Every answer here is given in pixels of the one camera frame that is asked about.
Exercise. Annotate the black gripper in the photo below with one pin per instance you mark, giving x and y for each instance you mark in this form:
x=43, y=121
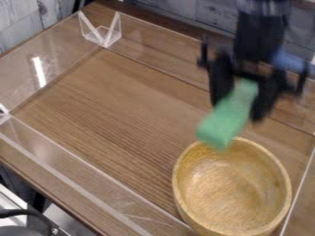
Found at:
x=257, y=45

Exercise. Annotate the green rectangular block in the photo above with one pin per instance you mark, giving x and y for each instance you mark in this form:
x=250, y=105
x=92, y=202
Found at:
x=229, y=117

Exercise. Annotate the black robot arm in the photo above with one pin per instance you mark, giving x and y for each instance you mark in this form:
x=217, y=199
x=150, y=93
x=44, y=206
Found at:
x=267, y=8

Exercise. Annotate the brown wooden bowl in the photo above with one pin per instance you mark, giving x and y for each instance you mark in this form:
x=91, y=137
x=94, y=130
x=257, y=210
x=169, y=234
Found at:
x=231, y=192

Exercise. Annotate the clear acrylic corner bracket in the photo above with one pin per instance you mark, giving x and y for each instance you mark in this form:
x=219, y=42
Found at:
x=102, y=35

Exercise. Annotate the clear acrylic tray wall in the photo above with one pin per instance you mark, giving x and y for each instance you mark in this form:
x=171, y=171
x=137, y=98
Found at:
x=96, y=120

